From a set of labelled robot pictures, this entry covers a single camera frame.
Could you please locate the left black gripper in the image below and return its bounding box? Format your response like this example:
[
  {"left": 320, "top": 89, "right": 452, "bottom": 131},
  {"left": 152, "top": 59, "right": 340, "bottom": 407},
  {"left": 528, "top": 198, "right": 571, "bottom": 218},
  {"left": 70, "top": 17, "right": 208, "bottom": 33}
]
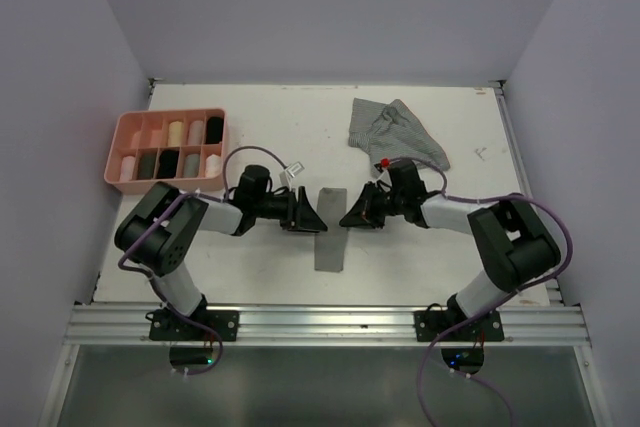
[{"left": 253, "top": 185, "right": 327, "bottom": 232}]

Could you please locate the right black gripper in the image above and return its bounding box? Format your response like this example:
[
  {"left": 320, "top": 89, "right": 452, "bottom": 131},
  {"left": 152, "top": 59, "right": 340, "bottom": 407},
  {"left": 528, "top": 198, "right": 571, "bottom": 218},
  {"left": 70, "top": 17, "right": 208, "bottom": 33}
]
[{"left": 339, "top": 180, "right": 405, "bottom": 228}]

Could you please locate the plain grey underwear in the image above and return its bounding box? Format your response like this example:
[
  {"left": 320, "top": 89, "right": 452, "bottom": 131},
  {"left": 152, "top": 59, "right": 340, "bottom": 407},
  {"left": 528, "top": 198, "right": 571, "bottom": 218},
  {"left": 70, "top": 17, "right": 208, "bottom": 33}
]
[{"left": 314, "top": 187, "right": 348, "bottom": 273}]

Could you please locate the beige navy-trimmed underwear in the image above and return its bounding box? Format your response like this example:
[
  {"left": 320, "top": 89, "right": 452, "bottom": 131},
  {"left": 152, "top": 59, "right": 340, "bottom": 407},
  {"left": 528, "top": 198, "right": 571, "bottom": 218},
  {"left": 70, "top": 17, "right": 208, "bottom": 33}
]
[{"left": 167, "top": 120, "right": 184, "bottom": 147}]

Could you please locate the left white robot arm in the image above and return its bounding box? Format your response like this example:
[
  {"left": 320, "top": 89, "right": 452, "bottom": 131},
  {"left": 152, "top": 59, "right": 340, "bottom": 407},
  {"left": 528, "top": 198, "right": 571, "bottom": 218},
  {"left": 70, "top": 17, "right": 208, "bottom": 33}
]
[{"left": 114, "top": 165, "right": 328, "bottom": 340}]

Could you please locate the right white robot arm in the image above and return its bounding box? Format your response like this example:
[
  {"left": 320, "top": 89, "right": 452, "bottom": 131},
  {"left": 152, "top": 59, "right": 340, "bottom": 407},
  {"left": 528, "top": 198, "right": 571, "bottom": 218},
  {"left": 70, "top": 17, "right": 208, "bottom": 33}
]
[{"left": 339, "top": 158, "right": 561, "bottom": 340}]

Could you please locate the grey striped underwear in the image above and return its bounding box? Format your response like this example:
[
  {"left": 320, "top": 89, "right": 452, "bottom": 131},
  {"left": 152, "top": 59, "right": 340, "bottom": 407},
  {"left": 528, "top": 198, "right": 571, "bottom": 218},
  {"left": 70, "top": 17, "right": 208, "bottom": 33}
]
[{"left": 347, "top": 98, "right": 451, "bottom": 176}]

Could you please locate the white rolled cloth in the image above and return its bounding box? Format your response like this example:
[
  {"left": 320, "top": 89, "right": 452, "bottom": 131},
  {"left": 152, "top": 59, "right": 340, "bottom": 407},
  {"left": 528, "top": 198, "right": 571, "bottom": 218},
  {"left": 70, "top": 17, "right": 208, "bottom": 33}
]
[{"left": 205, "top": 154, "right": 223, "bottom": 178}]

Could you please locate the grey rolled cloth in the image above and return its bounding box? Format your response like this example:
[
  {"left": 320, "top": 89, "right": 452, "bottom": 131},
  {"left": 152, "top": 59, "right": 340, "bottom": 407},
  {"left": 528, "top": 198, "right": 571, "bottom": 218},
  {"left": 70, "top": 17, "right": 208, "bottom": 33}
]
[{"left": 182, "top": 153, "right": 200, "bottom": 178}]

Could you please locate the black rolled cloth back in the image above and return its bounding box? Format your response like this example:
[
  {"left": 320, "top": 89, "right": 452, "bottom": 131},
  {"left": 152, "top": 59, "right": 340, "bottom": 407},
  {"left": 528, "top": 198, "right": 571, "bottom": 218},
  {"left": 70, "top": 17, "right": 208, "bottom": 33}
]
[{"left": 205, "top": 116, "right": 224, "bottom": 145}]

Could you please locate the black rolled cloth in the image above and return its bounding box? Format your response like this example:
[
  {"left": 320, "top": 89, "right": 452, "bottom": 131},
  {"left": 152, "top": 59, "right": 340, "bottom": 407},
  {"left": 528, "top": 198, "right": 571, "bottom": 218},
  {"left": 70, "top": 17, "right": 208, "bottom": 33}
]
[
  {"left": 205, "top": 116, "right": 224, "bottom": 145},
  {"left": 156, "top": 149, "right": 179, "bottom": 179}
]

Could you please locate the beige rolled cloth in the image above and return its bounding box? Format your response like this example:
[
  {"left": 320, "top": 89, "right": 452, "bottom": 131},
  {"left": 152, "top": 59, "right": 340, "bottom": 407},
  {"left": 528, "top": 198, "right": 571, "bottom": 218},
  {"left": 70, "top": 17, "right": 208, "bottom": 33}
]
[{"left": 187, "top": 120, "right": 205, "bottom": 146}]

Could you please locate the pink divided storage tray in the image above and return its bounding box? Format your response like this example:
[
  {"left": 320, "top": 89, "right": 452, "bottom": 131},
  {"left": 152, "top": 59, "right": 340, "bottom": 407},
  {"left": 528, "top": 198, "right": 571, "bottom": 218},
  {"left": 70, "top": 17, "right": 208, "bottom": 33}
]
[{"left": 104, "top": 108, "right": 230, "bottom": 195}]

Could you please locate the black rolled cloth front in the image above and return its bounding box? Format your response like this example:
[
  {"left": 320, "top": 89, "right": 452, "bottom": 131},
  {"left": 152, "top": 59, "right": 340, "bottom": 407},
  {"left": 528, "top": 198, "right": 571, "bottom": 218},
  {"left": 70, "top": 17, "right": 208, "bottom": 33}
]
[{"left": 156, "top": 149, "right": 179, "bottom": 179}]

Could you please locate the olive rolled cloth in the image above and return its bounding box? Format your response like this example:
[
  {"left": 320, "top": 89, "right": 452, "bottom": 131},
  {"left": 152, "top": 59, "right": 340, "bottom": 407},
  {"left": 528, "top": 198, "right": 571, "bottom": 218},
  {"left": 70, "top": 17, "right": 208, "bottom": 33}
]
[{"left": 137, "top": 152, "right": 156, "bottom": 180}]

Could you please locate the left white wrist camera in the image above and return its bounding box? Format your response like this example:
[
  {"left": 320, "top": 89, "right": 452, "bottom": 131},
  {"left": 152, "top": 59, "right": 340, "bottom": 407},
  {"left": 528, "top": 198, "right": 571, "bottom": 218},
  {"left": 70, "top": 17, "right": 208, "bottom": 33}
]
[{"left": 279, "top": 162, "right": 305, "bottom": 188}]

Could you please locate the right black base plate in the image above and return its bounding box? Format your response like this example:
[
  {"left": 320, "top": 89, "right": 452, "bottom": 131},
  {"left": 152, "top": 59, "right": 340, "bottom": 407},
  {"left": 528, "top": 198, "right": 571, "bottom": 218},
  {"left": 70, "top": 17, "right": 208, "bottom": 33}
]
[{"left": 413, "top": 303, "right": 505, "bottom": 343}]

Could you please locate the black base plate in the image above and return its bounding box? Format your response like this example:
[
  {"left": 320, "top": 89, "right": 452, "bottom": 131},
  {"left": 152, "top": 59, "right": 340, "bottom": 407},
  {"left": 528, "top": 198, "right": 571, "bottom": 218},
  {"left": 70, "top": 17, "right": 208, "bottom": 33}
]
[
  {"left": 413, "top": 303, "right": 505, "bottom": 343},
  {"left": 145, "top": 309, "right": 239, "bottom": 342}
]

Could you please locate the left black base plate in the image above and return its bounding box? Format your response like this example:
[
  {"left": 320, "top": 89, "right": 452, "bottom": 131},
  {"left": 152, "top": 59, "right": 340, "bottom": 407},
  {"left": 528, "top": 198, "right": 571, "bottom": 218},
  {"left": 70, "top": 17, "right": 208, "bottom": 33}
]
[{"left": 145, "top": 309, "right": 239, "bottom": 342}]

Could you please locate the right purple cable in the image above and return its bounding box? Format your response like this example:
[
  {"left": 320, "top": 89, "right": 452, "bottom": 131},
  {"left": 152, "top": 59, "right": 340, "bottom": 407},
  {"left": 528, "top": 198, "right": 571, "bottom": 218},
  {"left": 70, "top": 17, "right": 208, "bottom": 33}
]
[{"left": 389, "top": 156, "right": 573, "bottom": 427}]

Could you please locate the aluminium mounting rail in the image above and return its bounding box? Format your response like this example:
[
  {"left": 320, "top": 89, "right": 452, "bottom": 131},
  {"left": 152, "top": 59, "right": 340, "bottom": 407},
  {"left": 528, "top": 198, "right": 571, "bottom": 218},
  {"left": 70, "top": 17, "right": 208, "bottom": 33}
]
[{"left": 63, "top": 303, "right": 590, "bottom": 347}]

